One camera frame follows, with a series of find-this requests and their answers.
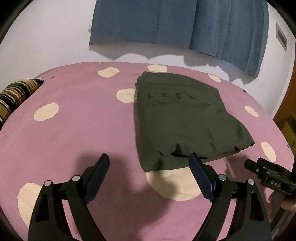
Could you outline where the dark green t-shirt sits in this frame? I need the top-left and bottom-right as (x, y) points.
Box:
(136, 72), (255, 172)

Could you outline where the striped yellow black pillow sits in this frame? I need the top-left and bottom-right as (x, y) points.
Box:
(0, 78), (44, 128)

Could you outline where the blue curtain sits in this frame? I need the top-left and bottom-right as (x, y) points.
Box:
(89, 0), (269, 77)

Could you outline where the pink bedspread with cream dots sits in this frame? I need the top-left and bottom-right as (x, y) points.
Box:
(0, 61), (295, 241)

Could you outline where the wall vent grille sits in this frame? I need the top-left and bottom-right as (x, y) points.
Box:
(276, 24), (287, 52)

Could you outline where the wooden furniture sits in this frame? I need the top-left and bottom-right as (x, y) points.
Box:
(273, 67), (295, 149)

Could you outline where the person's right hand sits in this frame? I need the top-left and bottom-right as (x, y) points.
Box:
(267, 191), (295, 220)

